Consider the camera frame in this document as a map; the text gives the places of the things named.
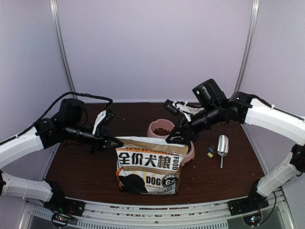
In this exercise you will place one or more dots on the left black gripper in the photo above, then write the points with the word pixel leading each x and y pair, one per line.
pixel 98 140

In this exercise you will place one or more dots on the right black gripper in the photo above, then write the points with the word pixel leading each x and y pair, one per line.
pixel 184 127

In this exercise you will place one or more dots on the pink double pet bowl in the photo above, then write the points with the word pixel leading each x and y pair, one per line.
pixel 164 123

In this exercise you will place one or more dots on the blue binder clip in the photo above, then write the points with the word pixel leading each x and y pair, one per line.
pixel 211 149

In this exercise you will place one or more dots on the dog food bag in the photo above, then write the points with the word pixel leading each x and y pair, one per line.
pixel 149 166

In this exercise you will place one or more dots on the metal food scoop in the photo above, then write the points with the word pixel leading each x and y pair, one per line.
pixel 222 148

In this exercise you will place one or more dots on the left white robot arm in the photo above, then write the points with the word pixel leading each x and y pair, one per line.
pixel 45 133

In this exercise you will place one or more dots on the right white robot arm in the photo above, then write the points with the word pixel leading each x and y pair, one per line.
pixel 242 108

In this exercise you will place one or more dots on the brown dog kibble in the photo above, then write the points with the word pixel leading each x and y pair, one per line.
pixel 161 131

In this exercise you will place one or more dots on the white patterned mug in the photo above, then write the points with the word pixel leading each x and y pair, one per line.
pixel 195 110

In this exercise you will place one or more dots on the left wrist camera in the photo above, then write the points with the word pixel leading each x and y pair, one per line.
pixel 103 119

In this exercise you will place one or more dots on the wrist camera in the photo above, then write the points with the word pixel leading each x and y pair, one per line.
pixel 103 119
pixel 178 108

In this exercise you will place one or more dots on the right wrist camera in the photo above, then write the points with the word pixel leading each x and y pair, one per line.
pixel 178 108

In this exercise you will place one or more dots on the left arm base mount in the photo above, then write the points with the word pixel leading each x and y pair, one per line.
pixel 64 211

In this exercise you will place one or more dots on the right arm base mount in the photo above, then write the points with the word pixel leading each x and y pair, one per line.
pixel 250 207

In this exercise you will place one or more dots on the right aluminium frame post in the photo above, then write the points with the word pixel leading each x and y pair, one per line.
pixel 248 44

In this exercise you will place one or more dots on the aluminium frame post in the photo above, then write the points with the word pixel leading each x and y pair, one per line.
pixel 248 44
pixel 63 55

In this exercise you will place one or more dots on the left aluminium frame post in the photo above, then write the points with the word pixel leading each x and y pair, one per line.
pixel 63 55

